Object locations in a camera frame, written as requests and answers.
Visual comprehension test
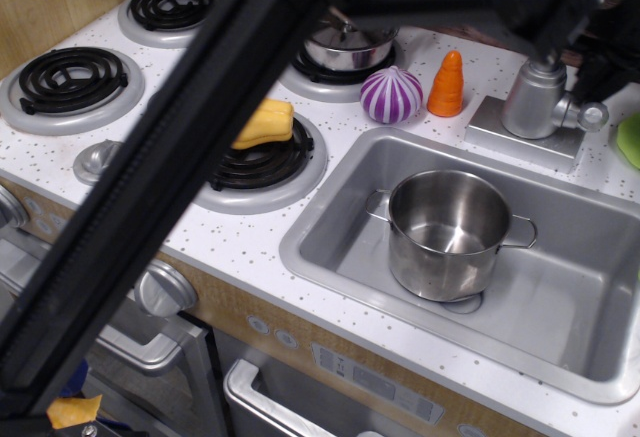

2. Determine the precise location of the green toy object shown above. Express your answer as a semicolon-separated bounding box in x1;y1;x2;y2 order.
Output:
616;113;640;169

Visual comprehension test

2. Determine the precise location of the silver toy faucet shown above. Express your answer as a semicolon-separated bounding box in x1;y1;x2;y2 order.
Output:
465;60;591;173

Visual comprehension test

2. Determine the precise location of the back left black burner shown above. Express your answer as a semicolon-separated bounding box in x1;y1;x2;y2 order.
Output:
117;0;219;49

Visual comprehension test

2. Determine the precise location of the front left black burner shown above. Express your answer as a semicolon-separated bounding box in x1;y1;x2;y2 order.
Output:
1;47;145;136

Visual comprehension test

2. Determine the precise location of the silver dishwasher handle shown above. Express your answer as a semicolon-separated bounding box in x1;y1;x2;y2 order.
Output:
223;359;360;436

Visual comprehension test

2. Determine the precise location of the silver oven door handle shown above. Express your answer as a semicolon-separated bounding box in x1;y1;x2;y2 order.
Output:
96;324;185;377

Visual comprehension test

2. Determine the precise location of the silver faucet lever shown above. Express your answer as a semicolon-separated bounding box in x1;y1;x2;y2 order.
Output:
551;92;609;132

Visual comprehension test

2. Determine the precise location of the purple striped toy onion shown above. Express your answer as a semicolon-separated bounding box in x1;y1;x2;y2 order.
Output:
360;66;423;124

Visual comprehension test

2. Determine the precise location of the tall steel pot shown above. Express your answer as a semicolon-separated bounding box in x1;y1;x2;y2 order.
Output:
365;170;538;302

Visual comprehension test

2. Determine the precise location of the black burner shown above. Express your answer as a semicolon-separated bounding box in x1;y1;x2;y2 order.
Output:
279;40;406;103
194;114;328;215
1;47;145;136
117;0;219;49

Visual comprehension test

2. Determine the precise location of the yellow cloth piece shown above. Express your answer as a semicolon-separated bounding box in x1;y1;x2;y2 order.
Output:
46;395;102;430

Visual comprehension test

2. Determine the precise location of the silver stove knob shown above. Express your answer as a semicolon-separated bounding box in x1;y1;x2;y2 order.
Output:
134;259;198;318

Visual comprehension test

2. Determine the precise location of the grey toy sink basin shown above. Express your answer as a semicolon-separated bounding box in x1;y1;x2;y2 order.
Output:
280;129;639;404

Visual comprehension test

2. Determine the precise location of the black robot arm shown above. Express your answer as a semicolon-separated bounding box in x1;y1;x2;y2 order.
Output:
1;0;600;436

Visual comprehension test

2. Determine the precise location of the grey control panel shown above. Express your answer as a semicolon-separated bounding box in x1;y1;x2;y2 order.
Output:
311;342;445;426

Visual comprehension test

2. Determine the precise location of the yellow toy squash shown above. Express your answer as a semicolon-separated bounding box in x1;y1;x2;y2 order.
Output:
231;98;294;150

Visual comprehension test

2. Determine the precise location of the lidded steel pot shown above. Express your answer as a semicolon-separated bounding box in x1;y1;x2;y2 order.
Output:
304;13;399;72

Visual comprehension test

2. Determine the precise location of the front right black burner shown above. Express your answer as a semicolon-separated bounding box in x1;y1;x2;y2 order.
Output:
194;114;328;215

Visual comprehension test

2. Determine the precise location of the silver left edge knob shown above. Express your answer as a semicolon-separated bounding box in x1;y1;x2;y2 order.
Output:
0;186;30;228

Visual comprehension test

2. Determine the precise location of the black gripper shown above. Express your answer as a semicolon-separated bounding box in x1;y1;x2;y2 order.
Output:
572;0;639;104

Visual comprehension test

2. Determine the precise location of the back right black burner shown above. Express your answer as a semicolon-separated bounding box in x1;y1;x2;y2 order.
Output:
279;40;406;103

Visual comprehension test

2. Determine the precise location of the silver countertop knob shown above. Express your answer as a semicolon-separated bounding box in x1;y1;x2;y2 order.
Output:
73;139;122;186

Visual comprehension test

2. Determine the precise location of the orange toy carrot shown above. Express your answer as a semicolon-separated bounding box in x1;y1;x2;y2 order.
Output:
426;50;464;117

